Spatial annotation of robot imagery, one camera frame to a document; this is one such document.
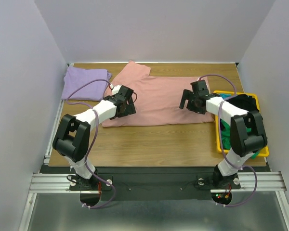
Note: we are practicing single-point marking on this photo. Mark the black t-shirt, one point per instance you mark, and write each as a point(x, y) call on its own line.
point(238, 105)

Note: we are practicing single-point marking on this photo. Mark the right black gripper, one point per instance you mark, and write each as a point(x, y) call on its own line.
point(189, 101)

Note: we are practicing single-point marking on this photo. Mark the pink t-shirt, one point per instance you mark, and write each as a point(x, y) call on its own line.
point(157, 99)

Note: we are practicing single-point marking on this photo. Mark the teal cloth in bin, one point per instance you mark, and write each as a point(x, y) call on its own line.
point(225, 97)

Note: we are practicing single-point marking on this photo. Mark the silver knob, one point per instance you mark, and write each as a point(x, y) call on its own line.
point(201, 182)
point(108, 182)

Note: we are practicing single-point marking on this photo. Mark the green t-shirt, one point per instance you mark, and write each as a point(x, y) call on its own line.
point(225, 135)

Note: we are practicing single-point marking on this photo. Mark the yellow plastic bin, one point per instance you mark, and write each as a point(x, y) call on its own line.
point(263, 152)

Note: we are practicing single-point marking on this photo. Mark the right silver knob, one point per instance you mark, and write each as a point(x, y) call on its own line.
point(201, 182)

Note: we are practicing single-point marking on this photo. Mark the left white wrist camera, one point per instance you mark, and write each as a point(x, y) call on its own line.
point(116, 89)

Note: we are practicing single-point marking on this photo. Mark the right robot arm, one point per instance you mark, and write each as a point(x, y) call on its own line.
point(247, 132)

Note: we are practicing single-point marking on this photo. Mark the electronics board with leds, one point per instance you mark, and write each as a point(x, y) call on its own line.
point(223, 198)

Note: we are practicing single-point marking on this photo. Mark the left silver knob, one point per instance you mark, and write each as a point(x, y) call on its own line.
point(108, 182)

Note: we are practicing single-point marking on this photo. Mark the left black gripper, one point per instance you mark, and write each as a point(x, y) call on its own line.
point(130, 110)

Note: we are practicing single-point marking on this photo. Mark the folded purple t-shirt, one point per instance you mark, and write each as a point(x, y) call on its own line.
point(85, 84)

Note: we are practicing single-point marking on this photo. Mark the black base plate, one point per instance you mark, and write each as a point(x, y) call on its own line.
point(135, 183)

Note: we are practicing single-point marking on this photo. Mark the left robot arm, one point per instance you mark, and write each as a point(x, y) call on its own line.
point(73, 134)

